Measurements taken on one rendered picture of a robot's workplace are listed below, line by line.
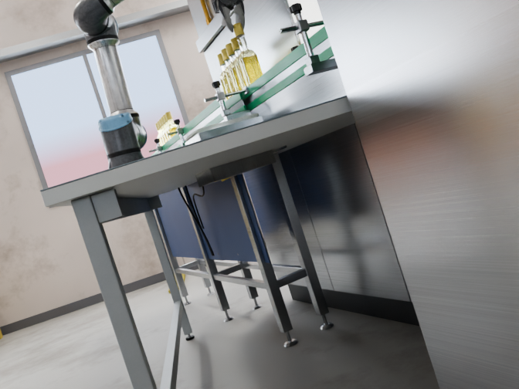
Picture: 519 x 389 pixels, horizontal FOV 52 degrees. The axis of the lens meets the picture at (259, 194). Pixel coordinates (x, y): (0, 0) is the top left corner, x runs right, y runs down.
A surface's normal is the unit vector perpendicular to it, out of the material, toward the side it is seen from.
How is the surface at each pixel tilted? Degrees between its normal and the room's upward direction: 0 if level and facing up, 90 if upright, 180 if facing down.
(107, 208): 90
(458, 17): 90
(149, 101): 90
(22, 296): 90
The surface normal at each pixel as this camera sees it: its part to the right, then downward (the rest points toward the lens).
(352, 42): -0.88, 0.29
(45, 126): 0.13, -0.01
